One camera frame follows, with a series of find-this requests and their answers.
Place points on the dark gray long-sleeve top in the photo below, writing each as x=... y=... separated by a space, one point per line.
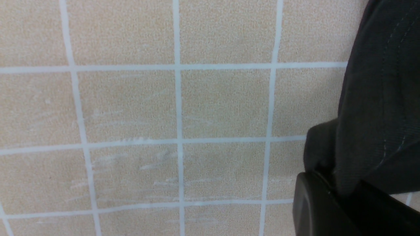
x=375 y=137

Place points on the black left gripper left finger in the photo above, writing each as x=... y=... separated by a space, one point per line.
x=316 y=209

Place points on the beige checkered tablecloth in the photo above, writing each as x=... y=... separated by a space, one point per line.
x=163 y=117

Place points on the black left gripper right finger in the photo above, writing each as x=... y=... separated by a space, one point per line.
x=374 y=213

